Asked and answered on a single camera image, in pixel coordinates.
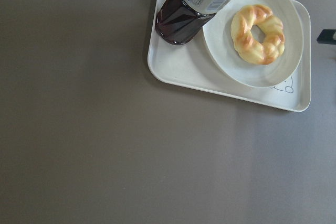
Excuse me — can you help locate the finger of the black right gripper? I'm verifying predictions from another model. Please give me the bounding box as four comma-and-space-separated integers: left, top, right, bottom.
317, 29, 336, 44

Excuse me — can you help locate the white round plate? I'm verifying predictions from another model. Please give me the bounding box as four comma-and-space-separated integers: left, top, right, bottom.
203, 0, 304, 88

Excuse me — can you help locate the tea bottle on tray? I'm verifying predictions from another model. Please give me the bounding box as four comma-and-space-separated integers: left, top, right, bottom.
155, 0, 231, 45

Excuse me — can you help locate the braided glazed donut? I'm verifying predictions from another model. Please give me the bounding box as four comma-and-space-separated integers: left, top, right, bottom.
230, 4, 285, 65

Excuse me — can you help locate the cream rabbit tray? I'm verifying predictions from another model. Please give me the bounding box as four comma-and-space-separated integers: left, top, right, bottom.
148, 0, 311, 112

